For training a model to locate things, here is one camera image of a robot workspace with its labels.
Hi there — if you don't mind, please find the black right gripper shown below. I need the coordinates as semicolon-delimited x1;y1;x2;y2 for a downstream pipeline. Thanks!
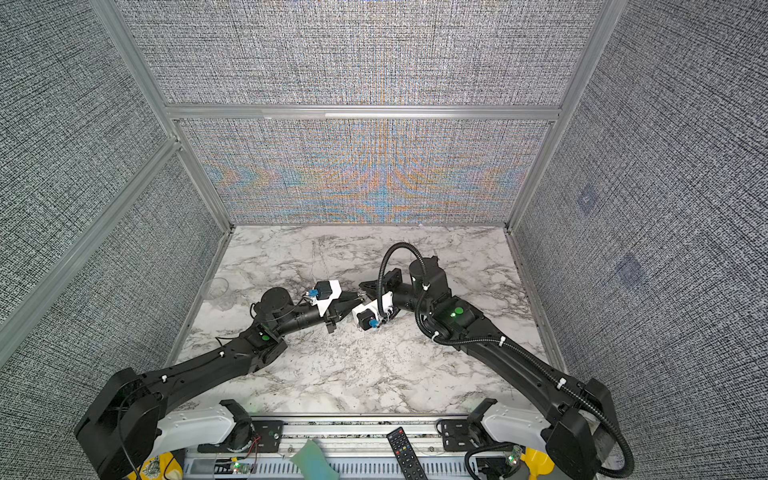
359;268;436;320

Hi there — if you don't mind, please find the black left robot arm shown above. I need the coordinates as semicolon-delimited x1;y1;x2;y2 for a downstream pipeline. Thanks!
74;281;363;479

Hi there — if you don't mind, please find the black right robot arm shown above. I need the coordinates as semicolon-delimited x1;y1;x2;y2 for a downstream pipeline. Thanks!
359;242;636;479

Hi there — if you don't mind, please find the clear plastic cup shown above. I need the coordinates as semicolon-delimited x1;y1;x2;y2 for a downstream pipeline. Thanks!
202;277;229;301

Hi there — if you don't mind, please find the black remote control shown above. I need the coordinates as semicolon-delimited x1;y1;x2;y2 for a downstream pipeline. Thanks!
386;427;427;480

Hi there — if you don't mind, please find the yellow black work glove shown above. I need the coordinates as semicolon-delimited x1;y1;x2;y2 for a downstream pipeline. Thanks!
126;452;183;480

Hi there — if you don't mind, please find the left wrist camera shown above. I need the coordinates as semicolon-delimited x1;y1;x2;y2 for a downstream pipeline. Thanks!
306;280;342;317

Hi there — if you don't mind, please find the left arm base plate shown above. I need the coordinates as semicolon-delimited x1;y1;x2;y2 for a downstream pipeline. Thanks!
196;420;284;456

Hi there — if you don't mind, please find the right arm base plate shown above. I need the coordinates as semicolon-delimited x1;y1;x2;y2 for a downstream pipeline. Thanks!
436;418;486;452

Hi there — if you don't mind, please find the grey cable duct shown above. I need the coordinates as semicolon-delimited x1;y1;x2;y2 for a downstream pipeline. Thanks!
183;456;471;479

